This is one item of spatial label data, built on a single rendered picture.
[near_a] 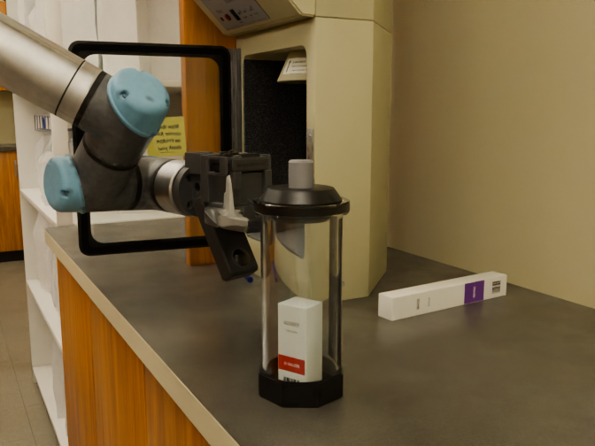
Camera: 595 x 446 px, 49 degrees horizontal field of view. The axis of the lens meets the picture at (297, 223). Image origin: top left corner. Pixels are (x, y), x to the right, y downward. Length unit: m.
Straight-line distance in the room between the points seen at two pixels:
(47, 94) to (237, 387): 0.41
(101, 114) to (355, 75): 0.47
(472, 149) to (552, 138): 0.21
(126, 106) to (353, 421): 0.43
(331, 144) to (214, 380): 0.45
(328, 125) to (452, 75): 0.45
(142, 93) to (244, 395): 0.37
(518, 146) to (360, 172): 0.34
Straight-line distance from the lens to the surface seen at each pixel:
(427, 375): 0.85
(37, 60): 0.82
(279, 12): 1.12
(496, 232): 1.38
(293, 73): 1.19
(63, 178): 0.88
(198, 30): 1.40
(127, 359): 1.24
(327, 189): 0.71
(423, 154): 1.53
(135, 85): 0.81
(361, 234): 1.14
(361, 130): 1.12
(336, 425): 0.72
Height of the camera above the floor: 1.26
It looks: 10 degrees down
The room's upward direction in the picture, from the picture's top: straight up
